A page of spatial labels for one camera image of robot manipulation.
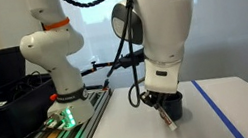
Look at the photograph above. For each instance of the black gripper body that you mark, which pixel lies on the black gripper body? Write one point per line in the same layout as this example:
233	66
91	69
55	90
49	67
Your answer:
150	94

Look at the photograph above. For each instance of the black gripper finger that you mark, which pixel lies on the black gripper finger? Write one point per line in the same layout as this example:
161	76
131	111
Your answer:
149	101
160	102

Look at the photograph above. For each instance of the white marker with orange cap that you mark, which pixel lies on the white marker with orange cap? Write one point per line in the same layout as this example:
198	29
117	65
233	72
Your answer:
167	118

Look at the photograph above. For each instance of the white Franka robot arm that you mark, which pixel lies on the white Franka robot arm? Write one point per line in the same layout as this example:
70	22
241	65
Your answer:
56	50

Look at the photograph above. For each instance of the dark teal mug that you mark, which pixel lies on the dark teal mug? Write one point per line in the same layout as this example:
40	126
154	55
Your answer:
174	107

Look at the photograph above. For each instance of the long blue tape strip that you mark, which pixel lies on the long blue tape strip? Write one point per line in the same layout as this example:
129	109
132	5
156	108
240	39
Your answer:
217	110

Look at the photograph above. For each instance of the red round knob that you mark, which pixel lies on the red round knob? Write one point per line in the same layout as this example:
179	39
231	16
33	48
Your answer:
53	97

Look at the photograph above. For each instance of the black plastic storage bin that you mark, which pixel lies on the black plastic storage bin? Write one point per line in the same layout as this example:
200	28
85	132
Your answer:
10	116

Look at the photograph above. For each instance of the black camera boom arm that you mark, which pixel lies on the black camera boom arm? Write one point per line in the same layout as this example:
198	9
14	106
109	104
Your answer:
100	66

